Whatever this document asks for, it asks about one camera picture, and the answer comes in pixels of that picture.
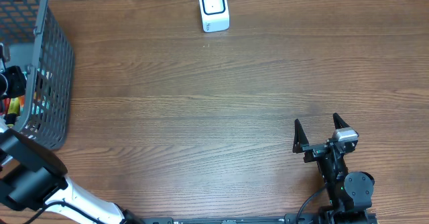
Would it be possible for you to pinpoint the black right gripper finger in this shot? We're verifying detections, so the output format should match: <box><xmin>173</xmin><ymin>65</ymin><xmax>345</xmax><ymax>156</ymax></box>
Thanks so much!
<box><xmin>332</xmin><ymin>113</ymin><xmax>349</xmax><ymax>129</ymax></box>
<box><xmin>292</xmin><ymin>119</ymin><xmax>309</xmax><ymax>154</ymax></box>

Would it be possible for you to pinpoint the red snack stick packet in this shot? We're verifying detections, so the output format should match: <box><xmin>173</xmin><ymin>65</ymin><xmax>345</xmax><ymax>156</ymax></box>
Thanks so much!
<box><xmin>1</xmin><ymin>99</ymin><xmax>10</xmax><ymax>115</ymax></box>

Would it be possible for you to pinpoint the teal Kleenex tissue pack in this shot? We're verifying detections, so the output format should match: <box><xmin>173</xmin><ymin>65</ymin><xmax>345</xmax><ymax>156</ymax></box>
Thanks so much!
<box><xmin>32</xmin><ymin>68</ymin><xmax>52</xmax><ymax>118</ymax></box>

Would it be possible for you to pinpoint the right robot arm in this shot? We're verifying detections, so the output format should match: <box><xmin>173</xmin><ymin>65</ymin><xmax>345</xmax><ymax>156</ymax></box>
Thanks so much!
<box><xmin>292</xmin><ymin>113</ymin><xmax>377</xmax><ymax>224</ymax></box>

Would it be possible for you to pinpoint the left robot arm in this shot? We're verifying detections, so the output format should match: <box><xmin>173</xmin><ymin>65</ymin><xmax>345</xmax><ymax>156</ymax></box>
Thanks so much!
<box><xmin>1</xmin><ymin>125</ymin><xmax>143</xmax><ymax>223</ymax></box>

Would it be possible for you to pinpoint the white barcode scanner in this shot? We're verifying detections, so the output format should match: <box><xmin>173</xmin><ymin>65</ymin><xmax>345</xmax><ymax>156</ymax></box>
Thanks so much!
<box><xmin>198</xmin><ymin>0</ymin><xmax>230</xmax><ymax>33</ymax></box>

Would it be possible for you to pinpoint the grey plastic mesh basket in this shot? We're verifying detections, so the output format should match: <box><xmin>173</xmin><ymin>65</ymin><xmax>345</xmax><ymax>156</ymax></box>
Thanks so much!
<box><xmin>1</xmin><ymin>0</ymin><xmax>74</xmax><ymax>150</ymax></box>

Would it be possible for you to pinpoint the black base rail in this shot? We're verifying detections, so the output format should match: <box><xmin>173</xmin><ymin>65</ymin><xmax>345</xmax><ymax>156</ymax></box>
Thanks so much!
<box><xmin>140</xmin><ymin>213</ymin><xmax>378</xmax><ymax>224</ymax></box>

